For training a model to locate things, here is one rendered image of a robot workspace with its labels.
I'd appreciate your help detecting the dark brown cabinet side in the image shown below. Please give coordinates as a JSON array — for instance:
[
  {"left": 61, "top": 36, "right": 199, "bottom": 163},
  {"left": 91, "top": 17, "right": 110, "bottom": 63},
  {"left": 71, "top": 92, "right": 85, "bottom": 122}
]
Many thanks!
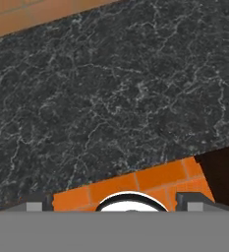
[{"left": 193, "top": 144, "right": 229, "bottom": 211}]

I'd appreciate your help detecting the white round base with black ring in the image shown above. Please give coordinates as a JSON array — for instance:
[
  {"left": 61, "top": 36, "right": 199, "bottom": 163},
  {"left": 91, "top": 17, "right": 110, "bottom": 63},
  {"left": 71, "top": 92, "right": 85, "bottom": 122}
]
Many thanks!
[{"left": 95, "top": 190, "right": 169, "bottom": 213}]

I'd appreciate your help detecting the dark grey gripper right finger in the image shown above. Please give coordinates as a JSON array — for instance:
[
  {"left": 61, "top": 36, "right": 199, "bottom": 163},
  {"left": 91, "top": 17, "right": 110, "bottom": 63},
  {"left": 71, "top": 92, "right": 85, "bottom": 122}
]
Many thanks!
[{"left": 175, "top": 192, "right": 229, "bottom": 213}]

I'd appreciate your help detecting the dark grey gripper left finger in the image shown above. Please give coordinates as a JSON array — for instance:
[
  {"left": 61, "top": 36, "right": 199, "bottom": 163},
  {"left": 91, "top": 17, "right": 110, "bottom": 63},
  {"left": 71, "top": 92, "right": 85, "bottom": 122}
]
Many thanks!
[{"left": 8, "top": 192, "right": 54, "bottom": 213}]

